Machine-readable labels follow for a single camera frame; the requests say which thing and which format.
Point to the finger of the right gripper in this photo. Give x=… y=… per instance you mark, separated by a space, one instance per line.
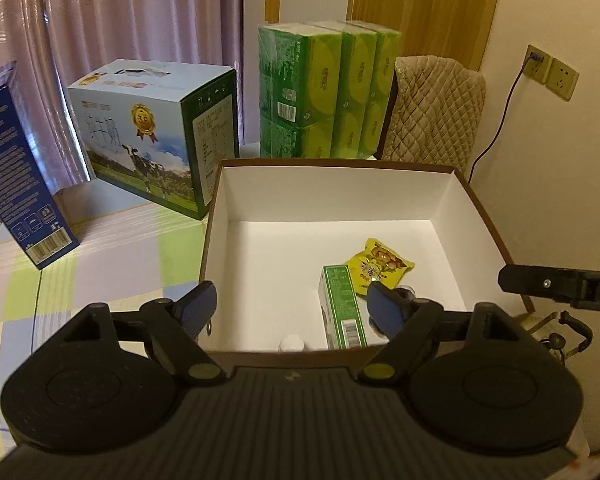
x=542 y=282

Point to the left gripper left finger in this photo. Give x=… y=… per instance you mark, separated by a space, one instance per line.
x=172 y=329

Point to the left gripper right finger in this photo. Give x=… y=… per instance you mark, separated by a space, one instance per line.
x=409 y=324

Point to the green medicine box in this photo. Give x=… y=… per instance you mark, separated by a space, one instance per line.
x=346 y=320

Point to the yellow snack packet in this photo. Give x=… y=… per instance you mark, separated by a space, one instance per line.
x=377 y=263

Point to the dark velvet scrunchie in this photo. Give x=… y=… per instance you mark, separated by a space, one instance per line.
x=405 y=292

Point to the checkered tablecloth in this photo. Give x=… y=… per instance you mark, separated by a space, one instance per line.
x=130 y=251

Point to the brown cardboard storage box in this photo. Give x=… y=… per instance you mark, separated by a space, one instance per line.
x=276 y=223

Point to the cow milk carton box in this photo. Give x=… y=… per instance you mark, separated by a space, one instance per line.
x=159 y=129

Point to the quilted beige chair cover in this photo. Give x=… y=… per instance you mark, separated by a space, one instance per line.
x=437 y=112

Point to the blue milk carton box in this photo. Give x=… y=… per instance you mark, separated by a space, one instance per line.
x=29 y=210

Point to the green tissue pack stack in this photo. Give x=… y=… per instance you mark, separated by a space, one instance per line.
x=324 y=88

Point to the pink curtain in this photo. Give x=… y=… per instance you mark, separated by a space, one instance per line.
x=54 y=42

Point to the wall power socket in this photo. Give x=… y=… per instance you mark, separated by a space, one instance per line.
x=553 y=74

